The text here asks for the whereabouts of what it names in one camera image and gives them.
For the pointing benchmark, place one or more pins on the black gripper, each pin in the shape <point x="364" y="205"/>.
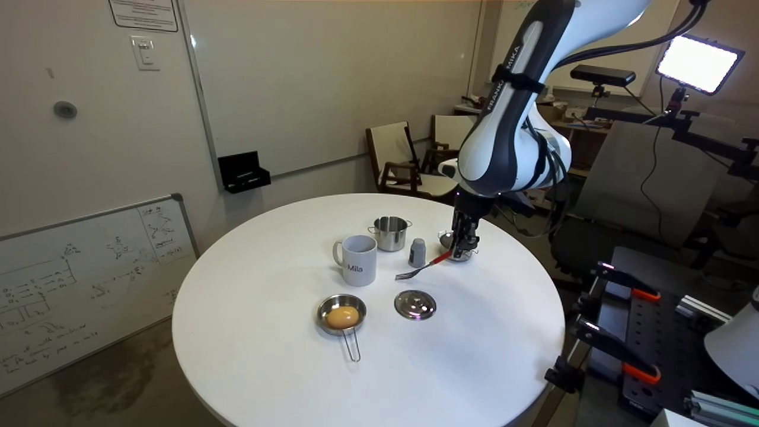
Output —
<point x="468" y="212"/>

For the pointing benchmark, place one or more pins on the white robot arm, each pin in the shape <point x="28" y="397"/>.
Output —
<point x="511" y="145"/>

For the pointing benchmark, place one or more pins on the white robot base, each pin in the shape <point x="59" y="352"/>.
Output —
<point x="733" y="348"/>

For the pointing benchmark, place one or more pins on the white mug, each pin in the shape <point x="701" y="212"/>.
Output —
<point x="357" y="260"/>

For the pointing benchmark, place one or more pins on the small grey shaker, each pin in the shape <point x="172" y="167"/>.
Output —
<point x="418" y="252"/>

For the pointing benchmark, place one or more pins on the wooden chair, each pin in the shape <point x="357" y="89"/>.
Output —
<point x="397" y="167"/>
<point x="446" y="138"/>

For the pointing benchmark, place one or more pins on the white round table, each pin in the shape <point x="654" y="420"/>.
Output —
<point x="247" y="341"/>

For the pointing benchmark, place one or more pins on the yellow round food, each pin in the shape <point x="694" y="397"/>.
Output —
<point x="345" y="317"/>

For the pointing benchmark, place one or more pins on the steel strainer bowl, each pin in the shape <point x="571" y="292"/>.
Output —
<point x="346" y="335"/>

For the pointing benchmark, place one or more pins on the black cart table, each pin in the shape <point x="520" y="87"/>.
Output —
<point x="665" y="335"/>

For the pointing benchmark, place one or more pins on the bright light panel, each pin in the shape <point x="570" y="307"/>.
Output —
<point x="698" y="65"/>

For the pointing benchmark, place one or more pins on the leaning whiteboard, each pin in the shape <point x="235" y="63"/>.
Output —
<point x="75" y="288"/>

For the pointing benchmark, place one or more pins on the steel cup with handle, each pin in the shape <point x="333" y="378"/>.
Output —
<point x="390" y="233"/>

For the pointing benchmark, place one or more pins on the orange handled clamp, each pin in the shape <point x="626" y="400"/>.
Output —
<point x="602" y="279"/>
<point x="567" y="370"/>

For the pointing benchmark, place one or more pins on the black camera on stand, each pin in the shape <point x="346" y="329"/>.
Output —
<point x="601" y="76"/>

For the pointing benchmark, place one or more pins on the black wall tray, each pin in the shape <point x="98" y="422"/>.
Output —
<point x="243" y="171"/>

